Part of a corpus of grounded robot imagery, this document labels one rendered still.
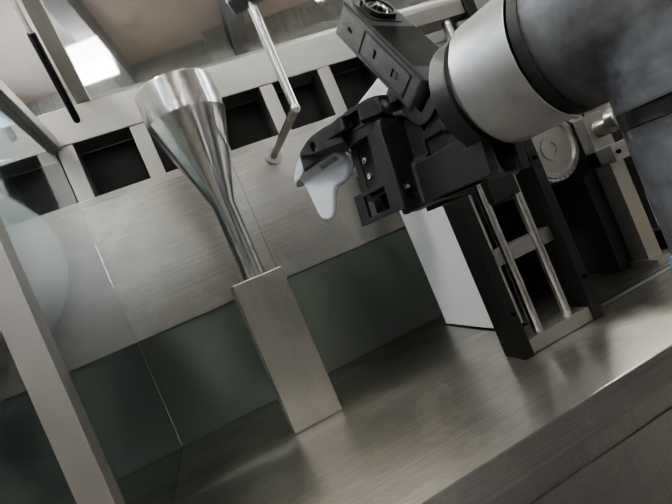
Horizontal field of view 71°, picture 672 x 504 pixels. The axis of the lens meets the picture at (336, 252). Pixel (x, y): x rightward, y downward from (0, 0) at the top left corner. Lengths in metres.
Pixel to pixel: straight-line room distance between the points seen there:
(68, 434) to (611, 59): 0.51
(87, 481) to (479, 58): 0.49
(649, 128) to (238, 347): 0.95
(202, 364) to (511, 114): 0.91
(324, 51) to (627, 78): 1.06
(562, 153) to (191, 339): 0.84
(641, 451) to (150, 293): 0.89
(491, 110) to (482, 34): 0.04
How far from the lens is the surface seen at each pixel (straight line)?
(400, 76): 0.33
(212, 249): 1.07
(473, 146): 0.29
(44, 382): 0.54
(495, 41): 0.26
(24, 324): 0.54
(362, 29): 0.37
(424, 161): 0.32
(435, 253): 1.00
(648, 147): 0.24
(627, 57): 0.23
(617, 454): 0.69
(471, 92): 0.27
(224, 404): 1.09
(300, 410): 0.84
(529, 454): 0.58
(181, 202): 1.09
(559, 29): 0.24
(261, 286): 0.81
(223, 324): 1.07
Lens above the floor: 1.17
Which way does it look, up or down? 1 degrees down
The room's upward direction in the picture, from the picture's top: 23 degrees counter-clockwise
